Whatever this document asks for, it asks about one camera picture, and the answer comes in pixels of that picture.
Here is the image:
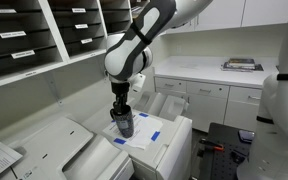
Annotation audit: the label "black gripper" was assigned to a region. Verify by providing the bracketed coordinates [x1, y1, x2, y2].
[110, 81, 131, 114]

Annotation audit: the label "black patterned mug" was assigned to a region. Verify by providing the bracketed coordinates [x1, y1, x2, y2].
[109, 104, 135, 139]

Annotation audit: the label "white paper sheet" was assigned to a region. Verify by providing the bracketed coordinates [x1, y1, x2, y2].
[102, 111, 164, 151]

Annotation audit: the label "white copier finisher unit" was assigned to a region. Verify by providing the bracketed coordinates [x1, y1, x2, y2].
[83, 91, 194, 180]

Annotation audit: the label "white slot label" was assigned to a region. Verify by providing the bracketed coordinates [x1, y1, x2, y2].
[80, 37, 94, 45]
[0, 8, 18, 15]
[0, 30, 28, 39]
[74, 23, 90, 30]
[10, 49, 36, 60]
[71, 7, 87, 14]

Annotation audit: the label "large white office copier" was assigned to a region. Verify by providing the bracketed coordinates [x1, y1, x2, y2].
[0, 114, 135, 180]

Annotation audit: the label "white counter with drawers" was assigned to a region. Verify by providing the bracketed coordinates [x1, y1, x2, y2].
[153, 55, 280, 133]

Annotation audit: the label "black cart table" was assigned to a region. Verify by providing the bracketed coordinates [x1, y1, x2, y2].
[190, 122, 257, 180]

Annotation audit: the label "black perforated mounting board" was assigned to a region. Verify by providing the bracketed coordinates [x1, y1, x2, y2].
[198, 122, 256, 180]

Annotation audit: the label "stack of books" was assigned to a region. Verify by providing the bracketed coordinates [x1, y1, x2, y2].
[220, 57, 265, 73]

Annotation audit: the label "small black knob object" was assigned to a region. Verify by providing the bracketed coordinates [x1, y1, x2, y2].
[230, 149, 247, 165]

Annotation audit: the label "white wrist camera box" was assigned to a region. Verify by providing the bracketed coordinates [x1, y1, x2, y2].
[130, 72, 147, 94]

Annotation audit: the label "white shelf bracket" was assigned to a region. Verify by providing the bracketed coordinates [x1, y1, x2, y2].
[43, 71, 65, 107]

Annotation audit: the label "black clamp orange handle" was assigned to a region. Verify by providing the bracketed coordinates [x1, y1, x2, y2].
[198, 137, 225, 153]

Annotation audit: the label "white wall mail sorter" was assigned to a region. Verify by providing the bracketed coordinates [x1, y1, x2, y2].
[0, 0, 134, 92]

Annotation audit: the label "white upper wall cabinets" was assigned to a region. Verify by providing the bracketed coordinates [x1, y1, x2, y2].
[165, 0, 288, 35]

